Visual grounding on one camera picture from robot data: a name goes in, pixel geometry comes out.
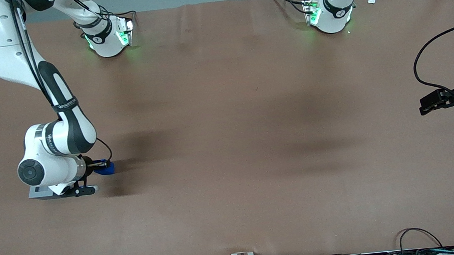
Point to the gray square base block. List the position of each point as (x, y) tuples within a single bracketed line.
[(37, 193)]

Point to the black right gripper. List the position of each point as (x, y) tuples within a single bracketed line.
[(88, 165)]

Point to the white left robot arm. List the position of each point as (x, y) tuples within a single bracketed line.
[(333, 17)]

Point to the blue plastic insert part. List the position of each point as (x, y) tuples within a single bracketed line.
[(111, 171)]

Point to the brown table mat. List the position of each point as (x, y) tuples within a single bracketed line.
[(230, 164)]

